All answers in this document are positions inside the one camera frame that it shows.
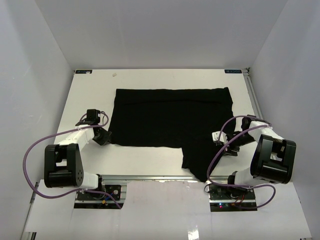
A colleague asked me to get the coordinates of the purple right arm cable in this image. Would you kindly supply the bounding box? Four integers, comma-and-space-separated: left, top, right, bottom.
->
204, 115, 278, 210

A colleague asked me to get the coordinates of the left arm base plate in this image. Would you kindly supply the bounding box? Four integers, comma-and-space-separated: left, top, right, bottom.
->
73, 184, 124, 210

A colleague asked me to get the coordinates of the left black table label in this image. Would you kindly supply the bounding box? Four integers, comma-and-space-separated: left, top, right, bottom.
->
75, 69, 93, 74

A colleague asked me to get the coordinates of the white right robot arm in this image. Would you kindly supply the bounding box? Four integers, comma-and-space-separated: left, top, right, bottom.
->
217, 115, 297, 188

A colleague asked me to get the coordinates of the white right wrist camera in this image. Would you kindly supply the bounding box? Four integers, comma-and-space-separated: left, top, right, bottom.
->
211, 131, 228, 145

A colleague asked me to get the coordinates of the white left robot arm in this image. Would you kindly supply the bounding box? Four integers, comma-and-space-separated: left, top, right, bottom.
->
44, 109, 111, 190

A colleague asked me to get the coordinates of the black table label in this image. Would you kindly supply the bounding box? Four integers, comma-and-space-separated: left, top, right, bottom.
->
224, 69, 242, 74
75, 69, 93, 74

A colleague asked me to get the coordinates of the right black table label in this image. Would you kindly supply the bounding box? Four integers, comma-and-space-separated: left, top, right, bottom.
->
224, 69, 242, 74

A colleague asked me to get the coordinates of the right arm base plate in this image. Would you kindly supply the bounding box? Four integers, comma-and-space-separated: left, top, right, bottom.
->
204, 184, 258, 213

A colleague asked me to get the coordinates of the black t-shirt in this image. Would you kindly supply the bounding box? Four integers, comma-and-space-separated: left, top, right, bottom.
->
108, 87, 236, 182

